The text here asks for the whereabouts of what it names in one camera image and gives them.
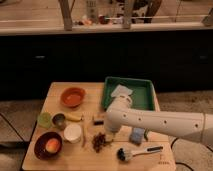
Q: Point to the dark grape bunch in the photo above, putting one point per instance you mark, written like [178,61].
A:
[99,141]

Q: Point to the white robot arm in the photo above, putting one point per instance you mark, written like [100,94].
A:
[195,127]

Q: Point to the orange red bowl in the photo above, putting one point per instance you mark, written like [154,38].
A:
[72,97]

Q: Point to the peach fruit in bowl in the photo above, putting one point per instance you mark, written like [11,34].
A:
[52,145]

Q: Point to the dark brown bowl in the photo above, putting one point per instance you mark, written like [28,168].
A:
[39,148]

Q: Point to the white cloth in tray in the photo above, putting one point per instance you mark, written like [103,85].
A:
[120,89]

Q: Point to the wooden block eraser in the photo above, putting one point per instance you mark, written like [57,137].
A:
[98,119]

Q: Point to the green plastic tray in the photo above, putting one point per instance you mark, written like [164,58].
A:
[142,92]

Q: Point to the yellow banana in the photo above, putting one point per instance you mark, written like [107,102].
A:
[72,117]

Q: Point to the wooden stick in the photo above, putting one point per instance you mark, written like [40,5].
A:
[83,134]

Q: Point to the white round container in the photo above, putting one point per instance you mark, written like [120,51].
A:
[72,133]

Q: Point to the small metal cup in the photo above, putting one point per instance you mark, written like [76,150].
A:
[59,121]

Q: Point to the green vegetable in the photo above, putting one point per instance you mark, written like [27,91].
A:
[146,134]

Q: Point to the blue sponge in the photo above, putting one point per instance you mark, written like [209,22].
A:
[137,135]

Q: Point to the wooden cutting board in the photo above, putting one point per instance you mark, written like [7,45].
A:
[78,157]

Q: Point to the light green cup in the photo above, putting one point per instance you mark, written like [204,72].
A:
[44,120]

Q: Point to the black white dish brush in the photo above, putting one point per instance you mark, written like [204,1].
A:
[126,155]

